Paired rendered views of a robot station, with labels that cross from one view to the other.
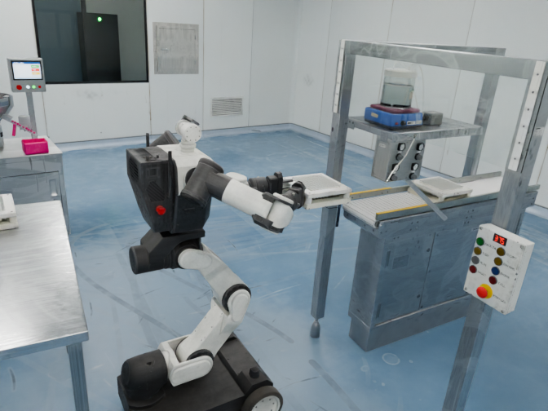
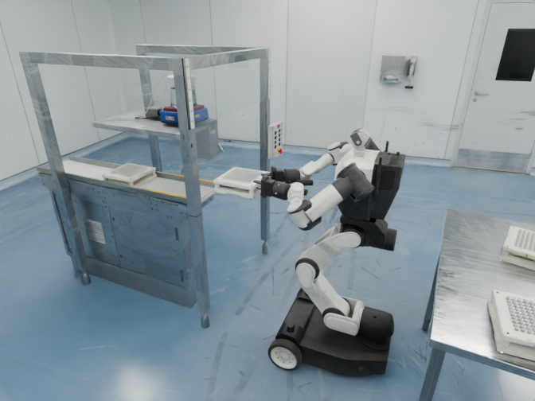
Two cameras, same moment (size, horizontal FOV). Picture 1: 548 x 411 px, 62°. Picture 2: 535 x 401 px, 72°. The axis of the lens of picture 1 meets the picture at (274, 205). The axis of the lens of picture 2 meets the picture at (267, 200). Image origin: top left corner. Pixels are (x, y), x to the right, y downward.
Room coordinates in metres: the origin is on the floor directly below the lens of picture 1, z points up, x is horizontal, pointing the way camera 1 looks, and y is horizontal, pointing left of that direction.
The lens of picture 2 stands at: (3.04, 1.48, 1.84)
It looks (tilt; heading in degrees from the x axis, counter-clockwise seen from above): 25 degrees down; 235
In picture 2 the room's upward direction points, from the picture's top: straight up
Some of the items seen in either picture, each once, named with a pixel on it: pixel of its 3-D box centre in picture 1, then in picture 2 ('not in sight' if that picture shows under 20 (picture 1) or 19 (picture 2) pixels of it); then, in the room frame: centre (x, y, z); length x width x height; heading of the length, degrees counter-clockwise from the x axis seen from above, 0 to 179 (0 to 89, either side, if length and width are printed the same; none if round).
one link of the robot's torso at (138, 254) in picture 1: (166, 247); (368, 230); (1.65, 0.42, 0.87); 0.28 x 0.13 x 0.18; 122
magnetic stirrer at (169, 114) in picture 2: not in sight; (185, 114); (2.20, -0.55, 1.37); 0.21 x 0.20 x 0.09; 31
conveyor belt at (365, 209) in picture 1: (448, 198); (121, 181); (2.51, -1.01, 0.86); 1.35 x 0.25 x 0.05; 121
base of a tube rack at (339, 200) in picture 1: (314, 194); (243, 185); (2.04, -0.19, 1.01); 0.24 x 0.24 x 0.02; 31
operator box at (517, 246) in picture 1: (497, 267); (275, 140); (1.38, -0.77, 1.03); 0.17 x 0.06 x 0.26; 31
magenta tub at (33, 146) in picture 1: (35, 146); not in sight; (3.20, 1.76, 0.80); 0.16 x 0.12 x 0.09; 127
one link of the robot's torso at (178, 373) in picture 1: (184, 358); (344, 313); (1.70, 0.36, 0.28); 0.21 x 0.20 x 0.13; 122
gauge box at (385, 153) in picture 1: (398, 156); (198, 139); (2.11, -0.57, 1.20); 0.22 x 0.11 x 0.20; 121
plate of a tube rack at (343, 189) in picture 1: (315, 184); (242, 177); (2.04, -0.19, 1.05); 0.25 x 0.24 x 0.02; 121
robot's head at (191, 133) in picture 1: (187, 133); (360, 141); (1.70, 0.34, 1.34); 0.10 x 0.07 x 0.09; 32
